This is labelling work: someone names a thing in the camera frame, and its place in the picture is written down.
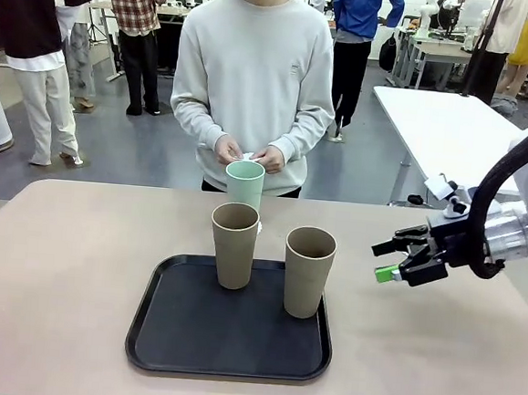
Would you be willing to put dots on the person in cream top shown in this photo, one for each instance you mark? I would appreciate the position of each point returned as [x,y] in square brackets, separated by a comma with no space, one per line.
[506,29]

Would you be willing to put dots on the black tripod stand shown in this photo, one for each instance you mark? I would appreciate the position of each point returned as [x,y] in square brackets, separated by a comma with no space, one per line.
[479,50]

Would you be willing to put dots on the black bag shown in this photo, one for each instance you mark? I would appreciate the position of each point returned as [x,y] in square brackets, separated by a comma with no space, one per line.
[387,54]

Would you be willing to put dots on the grey metal desk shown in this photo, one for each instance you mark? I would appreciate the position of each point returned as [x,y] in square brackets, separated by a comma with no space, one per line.
[435,53]

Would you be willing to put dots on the person in beige sweatshirt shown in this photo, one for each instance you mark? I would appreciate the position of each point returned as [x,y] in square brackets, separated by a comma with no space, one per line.
[256,69]

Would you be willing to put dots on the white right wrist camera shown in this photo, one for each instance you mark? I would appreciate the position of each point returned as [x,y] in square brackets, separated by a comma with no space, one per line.
[443,189]

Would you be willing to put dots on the white paper slip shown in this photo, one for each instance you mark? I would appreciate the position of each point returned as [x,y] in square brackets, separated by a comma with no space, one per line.
[250,157]

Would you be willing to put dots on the person in blue shirt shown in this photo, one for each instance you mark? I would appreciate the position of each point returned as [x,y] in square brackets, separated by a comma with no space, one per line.
[356,12]

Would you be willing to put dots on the brown cup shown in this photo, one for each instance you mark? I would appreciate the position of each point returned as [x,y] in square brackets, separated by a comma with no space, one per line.
[305,287]
[234,259]

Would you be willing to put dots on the black plastic tray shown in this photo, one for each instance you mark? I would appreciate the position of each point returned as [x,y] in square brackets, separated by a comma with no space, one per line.
[234,337]

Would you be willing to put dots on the person's left hand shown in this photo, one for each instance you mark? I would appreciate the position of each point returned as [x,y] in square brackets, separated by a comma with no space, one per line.
[274,159]

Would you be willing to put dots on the person's right hand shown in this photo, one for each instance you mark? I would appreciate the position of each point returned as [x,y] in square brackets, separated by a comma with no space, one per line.
[226,151]

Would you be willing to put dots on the white scalloped paper coaster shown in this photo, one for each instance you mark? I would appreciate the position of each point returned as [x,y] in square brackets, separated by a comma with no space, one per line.
[259,228]

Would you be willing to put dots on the person in plaid shirt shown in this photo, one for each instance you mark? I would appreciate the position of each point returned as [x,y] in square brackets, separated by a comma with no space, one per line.
[137,4]

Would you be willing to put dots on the white table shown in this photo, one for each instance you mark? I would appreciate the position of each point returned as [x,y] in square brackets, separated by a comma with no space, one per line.
[434,124]

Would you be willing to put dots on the person in black shirt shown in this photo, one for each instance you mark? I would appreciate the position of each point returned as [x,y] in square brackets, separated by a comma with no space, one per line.
[27,14]

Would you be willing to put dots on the small black knob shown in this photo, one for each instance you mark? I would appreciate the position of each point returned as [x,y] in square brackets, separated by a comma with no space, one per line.
[415,199]

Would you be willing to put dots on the light green cup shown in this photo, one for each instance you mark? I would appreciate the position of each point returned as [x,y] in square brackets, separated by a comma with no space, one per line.
[244,191]

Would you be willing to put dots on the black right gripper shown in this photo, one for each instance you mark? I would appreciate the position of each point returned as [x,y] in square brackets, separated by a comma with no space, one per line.
[452,249]

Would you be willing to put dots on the person in patterned skirt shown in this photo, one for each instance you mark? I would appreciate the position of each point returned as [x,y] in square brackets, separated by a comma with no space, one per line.
[80,59]

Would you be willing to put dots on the person's left forearm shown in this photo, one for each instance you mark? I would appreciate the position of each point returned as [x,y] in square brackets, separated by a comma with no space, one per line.
[305,132]

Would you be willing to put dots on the person's right forearm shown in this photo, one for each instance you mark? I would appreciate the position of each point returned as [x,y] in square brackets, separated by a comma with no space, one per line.
[194,119]

